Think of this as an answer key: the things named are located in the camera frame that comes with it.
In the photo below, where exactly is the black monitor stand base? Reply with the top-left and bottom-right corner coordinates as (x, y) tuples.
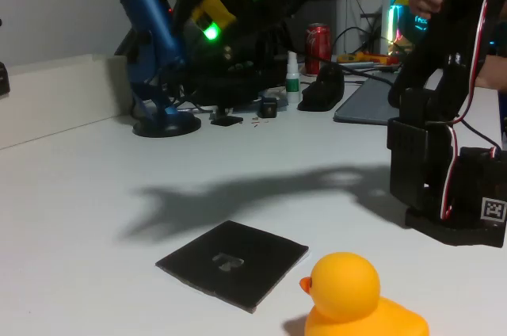
(209, 105), (245, 128)

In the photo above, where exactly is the person forearm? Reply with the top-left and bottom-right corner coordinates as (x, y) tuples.
(475, 54), (507, 90)

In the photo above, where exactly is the black audio mixer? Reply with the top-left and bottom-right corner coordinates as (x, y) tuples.
(184, 50), (286, 109)

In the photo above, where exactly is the red soda can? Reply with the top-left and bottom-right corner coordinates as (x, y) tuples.
(303, 22), (333, 75)

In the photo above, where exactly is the red white servo cable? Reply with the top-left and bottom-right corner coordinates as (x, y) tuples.
(438, 0), (494, 220)

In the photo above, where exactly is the white spray bottle green label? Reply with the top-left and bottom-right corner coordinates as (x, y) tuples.
(284, 50), (301, 105)

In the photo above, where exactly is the glass PC case with lights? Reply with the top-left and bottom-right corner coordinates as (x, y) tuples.
(382, 0), (431, 55)

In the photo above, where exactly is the yellow rubber duck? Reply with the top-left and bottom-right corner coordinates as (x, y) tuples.
(299, 252), (431, 336)

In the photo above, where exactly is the yellow hand tool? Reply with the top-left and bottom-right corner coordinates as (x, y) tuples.
(336, 52), (399, 66)

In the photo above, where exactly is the blue desk microphone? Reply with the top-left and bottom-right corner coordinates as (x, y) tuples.
(112, 0), (202, 139)

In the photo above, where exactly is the white fiducial tag sticker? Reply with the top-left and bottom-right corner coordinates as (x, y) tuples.
(481, 197), (507, 223)

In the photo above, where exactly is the black computer mouse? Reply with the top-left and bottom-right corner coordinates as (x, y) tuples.
(296, 64), (345, 112)

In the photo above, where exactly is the small black cube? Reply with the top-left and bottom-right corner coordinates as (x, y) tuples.
(257, 96), (278, 119)

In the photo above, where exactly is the black square pad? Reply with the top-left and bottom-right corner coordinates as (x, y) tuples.
(154, 220), (310, 314)

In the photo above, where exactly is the white shelf board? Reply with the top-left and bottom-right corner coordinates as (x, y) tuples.
(0, 53), (134, 151)

